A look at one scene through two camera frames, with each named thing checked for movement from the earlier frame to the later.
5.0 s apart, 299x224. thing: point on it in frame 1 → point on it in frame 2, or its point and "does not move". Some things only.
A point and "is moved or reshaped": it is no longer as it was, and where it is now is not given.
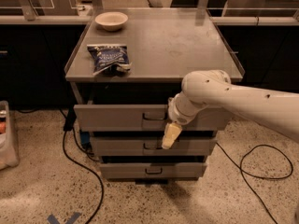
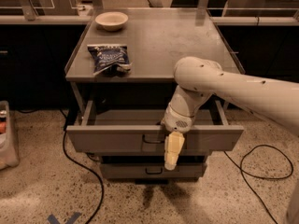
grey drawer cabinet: x=126 y=68 does not move
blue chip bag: x=110 y=58 does not move
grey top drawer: x=144 y=119 is moved or reshaped
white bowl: x=111 y=21 does not move
